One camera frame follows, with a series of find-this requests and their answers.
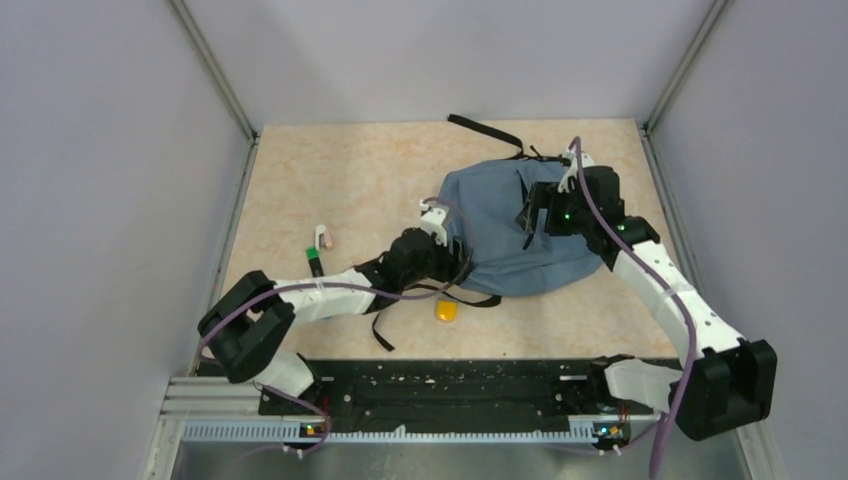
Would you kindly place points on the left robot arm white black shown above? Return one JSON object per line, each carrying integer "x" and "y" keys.
{"x": 245, "y": 329}

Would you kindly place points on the blue grey student backpack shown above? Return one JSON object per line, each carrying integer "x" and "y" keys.
{"x": 507, "y": 262}

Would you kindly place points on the aluminium front rail frame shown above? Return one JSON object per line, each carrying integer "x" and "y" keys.
{"x": 208, "y": 408}

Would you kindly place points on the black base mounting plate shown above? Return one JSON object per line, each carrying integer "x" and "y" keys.
{"x": 479, "y": 396}

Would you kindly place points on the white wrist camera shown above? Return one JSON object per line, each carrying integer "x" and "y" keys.
{"x": 434, "y": 221}
{"x": 571, "y": 161}

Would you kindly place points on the orange grey eraser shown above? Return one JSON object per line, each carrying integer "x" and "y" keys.
{"x": 446, "y": 310}

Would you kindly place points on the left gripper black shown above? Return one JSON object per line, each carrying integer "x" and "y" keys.
{"x": 452, "y": 264}

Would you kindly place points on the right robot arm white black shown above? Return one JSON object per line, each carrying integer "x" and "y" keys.
{"x": 725, "y": 381}

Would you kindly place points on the pink white small eraser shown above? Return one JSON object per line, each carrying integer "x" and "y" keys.
{"x": 322, "y": 238}

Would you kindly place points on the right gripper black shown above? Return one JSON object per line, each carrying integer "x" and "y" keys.
{"x": 544, "y": 195}

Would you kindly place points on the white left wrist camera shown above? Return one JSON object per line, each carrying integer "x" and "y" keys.
{"x": 434, "y": 221}

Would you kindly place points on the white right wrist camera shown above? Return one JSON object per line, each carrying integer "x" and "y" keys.
{"x": 571, "y": 161}

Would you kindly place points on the green capped black marker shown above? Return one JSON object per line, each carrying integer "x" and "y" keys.
{"x": 314, "y": 262}

